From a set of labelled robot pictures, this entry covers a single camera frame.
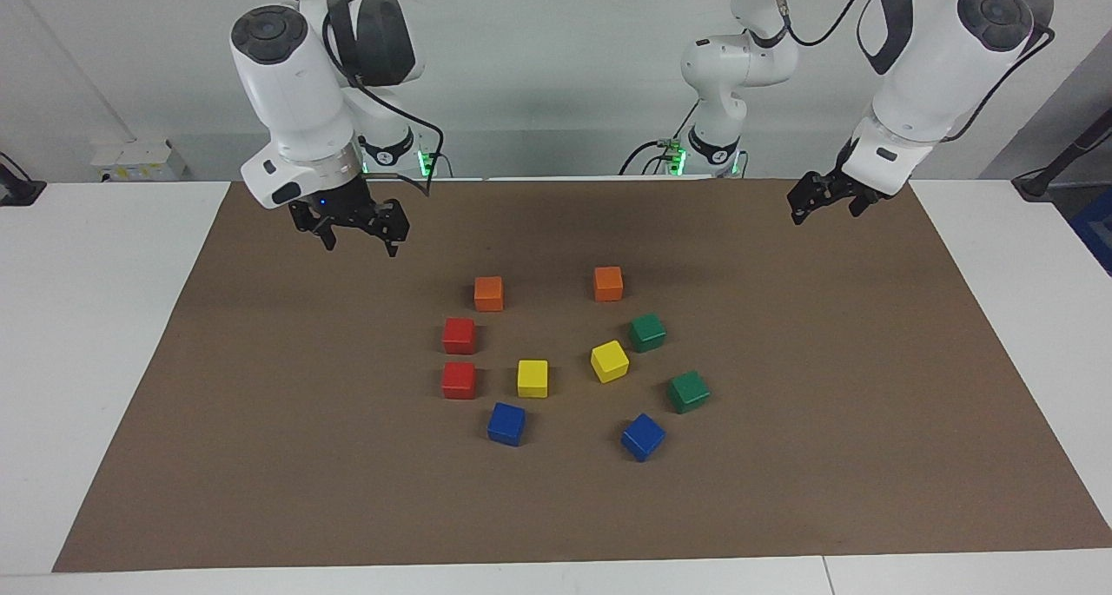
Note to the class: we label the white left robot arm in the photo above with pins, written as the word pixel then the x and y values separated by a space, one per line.
pixel 929 65

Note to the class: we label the blue crate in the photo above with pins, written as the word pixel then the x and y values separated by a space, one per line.
pixel 1096 230

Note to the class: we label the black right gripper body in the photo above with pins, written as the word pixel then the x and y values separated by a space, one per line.
pixel 347 208

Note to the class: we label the orange wooden cube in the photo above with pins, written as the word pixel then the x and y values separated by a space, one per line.
pixel 488 293
pixel 608 283

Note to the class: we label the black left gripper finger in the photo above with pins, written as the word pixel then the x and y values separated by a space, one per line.
pixel 858 206
pixel 797 206

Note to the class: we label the brown table mat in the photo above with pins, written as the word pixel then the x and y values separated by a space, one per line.
pixel 347 491

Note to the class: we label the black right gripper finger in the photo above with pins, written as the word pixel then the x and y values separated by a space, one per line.
pixel 394 239
pixel 328 239

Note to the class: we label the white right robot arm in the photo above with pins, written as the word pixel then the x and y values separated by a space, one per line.
pixel 295 100

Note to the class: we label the black stand with pole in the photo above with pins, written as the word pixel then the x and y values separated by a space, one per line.
pixel 1034 182

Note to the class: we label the blue wooden cube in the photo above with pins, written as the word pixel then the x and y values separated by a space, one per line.
pixel 506 424
pixel 643 437

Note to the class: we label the red wooden cube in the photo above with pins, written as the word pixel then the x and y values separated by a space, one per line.
pixel 459 380
pixel 459 335

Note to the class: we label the white power strip box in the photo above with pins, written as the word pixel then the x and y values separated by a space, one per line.
pixel 139 161

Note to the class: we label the yellow wooden cube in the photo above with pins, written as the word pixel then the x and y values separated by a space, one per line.
pixel 609 361
pixel 532 378

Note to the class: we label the green wooden cube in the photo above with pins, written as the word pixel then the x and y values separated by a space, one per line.
pixel 688 392
pixel 647 333

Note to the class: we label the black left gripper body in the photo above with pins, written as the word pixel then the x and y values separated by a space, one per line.
pixel 847 185

